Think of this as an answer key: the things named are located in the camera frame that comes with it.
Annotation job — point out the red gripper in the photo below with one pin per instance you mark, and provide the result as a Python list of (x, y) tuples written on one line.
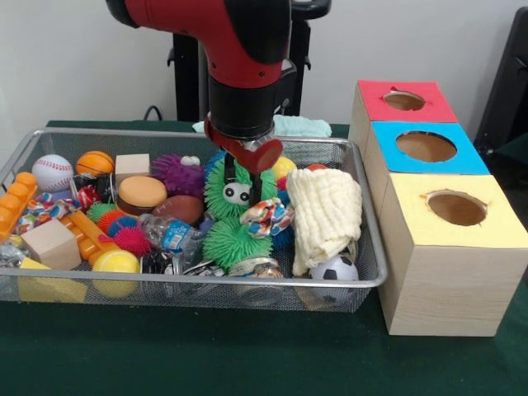
[(256, 155)]

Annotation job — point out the multicoloured patterned cloth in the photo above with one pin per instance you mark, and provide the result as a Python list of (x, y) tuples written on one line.
[(266, 217)]

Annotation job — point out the cream waffle cloth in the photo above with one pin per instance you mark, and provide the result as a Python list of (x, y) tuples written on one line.
[(326, 214)]

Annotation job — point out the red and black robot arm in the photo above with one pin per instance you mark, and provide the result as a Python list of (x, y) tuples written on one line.
[(239, 49)]

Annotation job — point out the clear mesh bin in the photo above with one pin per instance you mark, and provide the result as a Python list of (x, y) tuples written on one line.
[(206, 294)]

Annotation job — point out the wooden box with three holes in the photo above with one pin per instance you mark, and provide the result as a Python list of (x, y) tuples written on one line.
[(450, 272)]

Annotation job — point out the green spiky ball with face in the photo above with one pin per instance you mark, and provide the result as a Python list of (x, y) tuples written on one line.
[(219, 194)]

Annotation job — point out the yellow-green ball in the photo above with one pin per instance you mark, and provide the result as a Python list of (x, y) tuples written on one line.
[(285, 167)]

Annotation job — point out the purple spiky ball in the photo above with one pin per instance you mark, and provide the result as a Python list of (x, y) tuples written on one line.
[(177, 175)]

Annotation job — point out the brown toy football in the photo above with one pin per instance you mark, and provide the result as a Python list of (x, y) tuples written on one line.
[(177, 209)]

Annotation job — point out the mint green cloth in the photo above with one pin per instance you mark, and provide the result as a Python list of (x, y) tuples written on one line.
[(301, 125)]

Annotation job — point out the small soccer ball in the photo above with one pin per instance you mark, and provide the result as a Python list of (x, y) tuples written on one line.
[(334, 268)]

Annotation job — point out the small orange basketball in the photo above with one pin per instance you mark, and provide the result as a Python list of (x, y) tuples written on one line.
[(95, 162)]

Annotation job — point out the yellow tennis ball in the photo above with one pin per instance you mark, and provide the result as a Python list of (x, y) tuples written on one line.
[(115, 264)]

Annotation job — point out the dark green tablecloth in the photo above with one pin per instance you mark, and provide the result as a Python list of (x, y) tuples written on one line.
[(247, 355)]

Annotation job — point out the white baseball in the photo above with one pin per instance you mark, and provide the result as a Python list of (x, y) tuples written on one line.
[(52, 173)]

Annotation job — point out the black chair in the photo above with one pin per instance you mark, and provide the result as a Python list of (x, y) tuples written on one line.
[(510, 91)]

